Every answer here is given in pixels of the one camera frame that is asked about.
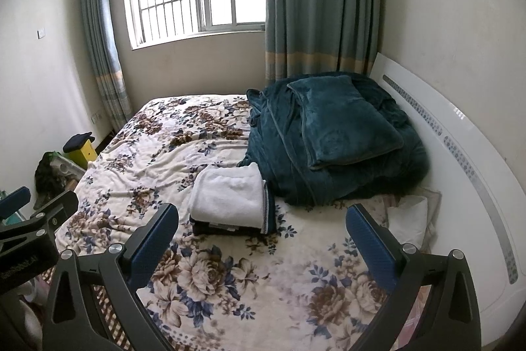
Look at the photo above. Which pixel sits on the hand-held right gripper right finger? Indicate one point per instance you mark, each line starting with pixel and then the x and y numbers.
pixel 372 248

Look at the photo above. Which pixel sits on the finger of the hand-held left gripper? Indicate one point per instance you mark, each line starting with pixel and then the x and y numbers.
pixel 14 199
pixel 57 209

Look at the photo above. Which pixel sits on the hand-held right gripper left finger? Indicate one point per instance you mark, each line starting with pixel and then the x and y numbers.
pixel 152 244

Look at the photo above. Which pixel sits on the white knit sweater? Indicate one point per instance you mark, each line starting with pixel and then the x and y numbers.
pixel 228 194

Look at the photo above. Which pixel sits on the dark crumpled cloth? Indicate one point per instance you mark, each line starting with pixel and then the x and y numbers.
pixel 47 176

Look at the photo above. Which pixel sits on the white perforated tray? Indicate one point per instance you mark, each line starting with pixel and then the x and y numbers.
pixel 70 168

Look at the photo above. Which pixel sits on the white pillow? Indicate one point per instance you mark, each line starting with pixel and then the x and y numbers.
pixel 409 221

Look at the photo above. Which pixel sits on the yellow box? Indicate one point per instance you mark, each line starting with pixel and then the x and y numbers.
pixel 84 155

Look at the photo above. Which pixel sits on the teal plush quilt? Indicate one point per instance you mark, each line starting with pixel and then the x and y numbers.
pixel 361 178

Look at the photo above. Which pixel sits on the black cap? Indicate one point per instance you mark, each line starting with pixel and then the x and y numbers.
pixel 78 141

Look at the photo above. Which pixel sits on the floral blanket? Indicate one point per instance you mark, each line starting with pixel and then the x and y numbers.
pixel 164 141

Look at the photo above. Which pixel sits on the white bed headboard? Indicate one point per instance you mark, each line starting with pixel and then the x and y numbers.
pixel 452 170

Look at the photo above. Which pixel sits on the teal plush pillow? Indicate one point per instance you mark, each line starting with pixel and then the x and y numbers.
pixel 345 120

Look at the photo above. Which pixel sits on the narrow grey-green curtain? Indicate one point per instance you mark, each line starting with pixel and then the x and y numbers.
pixel 102 26

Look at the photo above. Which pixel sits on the wall outlet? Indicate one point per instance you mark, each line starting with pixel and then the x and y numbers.
pixel 95 116

